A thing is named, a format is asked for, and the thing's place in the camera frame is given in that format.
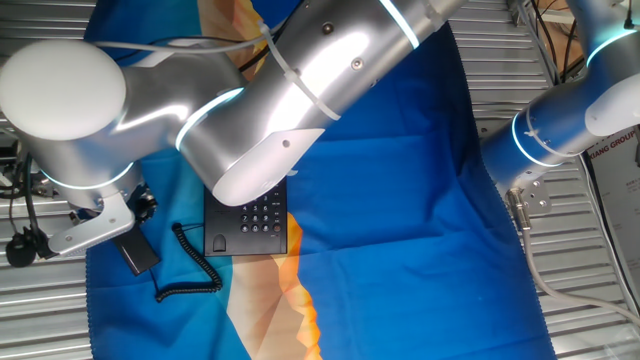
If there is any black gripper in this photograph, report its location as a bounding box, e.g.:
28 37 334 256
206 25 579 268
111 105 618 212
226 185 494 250
125 183 160 225

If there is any blue mountain print cloth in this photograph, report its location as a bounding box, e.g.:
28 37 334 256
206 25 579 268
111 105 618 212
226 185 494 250
82 0 558 360

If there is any white printed sign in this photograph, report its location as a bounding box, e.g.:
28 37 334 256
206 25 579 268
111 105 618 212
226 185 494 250
583 123 640 306

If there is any black cable plug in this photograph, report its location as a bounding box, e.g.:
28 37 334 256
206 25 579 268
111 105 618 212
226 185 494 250
4 227 52 269

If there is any black telephone handset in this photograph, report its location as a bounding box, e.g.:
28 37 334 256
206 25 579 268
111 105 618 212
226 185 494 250
111 223 163 277

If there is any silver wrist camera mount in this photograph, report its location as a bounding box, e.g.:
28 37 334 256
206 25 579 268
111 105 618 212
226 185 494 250
46 191 138 258

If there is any black telephone base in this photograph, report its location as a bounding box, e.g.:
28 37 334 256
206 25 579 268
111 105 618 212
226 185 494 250
203 177 289 258

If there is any black cable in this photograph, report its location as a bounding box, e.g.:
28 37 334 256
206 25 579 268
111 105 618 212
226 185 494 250
6 153 43 241

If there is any black coiled telephone cord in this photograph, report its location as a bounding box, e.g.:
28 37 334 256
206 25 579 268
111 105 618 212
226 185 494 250
149 222 225 303

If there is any thick grey cable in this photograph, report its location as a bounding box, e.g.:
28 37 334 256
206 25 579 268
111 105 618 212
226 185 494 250
505 188 640 329

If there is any camera stand clamp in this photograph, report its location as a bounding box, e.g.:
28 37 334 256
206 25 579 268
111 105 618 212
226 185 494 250
0 169 57 201

